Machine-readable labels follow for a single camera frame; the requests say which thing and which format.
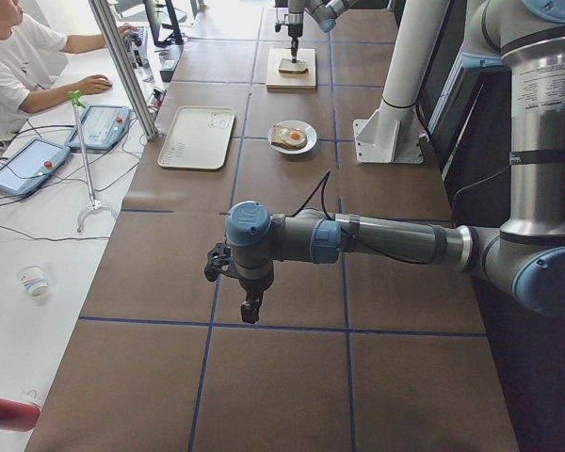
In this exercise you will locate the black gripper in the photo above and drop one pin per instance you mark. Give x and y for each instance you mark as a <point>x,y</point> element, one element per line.
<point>252,287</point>
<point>294,31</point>

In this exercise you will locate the bread slice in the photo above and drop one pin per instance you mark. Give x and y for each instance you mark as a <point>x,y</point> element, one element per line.
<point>294,67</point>

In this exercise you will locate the white round plate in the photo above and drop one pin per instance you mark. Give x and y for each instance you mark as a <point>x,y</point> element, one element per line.
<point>308,129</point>

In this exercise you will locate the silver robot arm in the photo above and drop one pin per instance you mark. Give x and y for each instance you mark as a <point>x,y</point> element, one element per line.
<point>524,257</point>
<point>324,13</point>

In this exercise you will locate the wooden cutting board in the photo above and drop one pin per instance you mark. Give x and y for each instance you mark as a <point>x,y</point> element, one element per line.
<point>279,76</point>

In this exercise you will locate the toast with fried egg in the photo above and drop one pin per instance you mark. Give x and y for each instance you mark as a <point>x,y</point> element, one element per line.
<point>288,138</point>

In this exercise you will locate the cream bear tray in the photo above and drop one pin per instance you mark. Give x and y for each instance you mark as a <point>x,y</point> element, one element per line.
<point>198,138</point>

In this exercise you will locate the black monitor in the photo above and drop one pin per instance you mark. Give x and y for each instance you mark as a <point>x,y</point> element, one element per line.
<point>165,21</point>

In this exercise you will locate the keyboard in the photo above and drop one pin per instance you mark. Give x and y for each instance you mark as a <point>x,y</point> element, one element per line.
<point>135,44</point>

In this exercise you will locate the far teach pendant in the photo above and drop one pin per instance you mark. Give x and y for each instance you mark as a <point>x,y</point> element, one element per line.
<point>103,126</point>

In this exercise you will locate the teach pendant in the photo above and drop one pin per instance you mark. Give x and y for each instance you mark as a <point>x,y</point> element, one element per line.
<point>103,126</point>
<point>25,171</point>

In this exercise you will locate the paper cup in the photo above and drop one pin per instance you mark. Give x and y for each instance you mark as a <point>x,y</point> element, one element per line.
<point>33,280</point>

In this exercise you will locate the near teach pendant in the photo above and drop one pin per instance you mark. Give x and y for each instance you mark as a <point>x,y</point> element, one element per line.
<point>25,171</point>

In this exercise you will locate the red bottle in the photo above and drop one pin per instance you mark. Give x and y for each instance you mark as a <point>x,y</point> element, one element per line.
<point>18,416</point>

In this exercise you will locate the person in white shirt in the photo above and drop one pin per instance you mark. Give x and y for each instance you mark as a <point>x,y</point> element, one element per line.
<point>25,83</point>

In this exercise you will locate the white camera mast base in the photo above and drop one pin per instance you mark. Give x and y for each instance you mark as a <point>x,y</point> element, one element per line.
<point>391,134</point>

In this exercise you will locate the aluminium frame post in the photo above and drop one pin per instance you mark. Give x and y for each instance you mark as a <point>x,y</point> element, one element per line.
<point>114,43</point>

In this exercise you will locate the green handled reacher grabber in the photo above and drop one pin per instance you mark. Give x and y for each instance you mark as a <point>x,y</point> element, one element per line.
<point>95,205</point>

